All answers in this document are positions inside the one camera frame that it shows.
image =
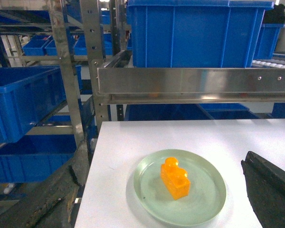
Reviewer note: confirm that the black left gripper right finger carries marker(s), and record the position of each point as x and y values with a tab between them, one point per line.
265	184

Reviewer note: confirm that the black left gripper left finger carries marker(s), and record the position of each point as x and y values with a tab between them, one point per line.
50	204

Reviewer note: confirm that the yellow toy building block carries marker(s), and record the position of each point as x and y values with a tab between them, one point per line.
175	178

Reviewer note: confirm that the blue bin left lower shelf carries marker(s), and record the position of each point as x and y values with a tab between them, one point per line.
35	157

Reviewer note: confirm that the blue bin shelf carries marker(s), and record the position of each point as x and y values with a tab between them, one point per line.
27	95
35	157

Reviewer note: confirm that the pale green round plate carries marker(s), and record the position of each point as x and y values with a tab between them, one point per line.
206	197

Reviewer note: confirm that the blue bin left upper shelf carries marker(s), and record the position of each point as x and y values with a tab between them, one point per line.
27	95

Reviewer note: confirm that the small blue bin behind conveyor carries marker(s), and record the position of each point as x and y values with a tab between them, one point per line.
267	40

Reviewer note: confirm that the large blue bin on conveyor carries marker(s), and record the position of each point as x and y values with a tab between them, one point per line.
195	33

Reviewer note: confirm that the stainless steel conveyor rail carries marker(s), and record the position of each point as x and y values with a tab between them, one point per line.
190	85

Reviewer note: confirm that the steel rack upright post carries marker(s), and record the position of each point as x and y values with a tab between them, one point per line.
61	34

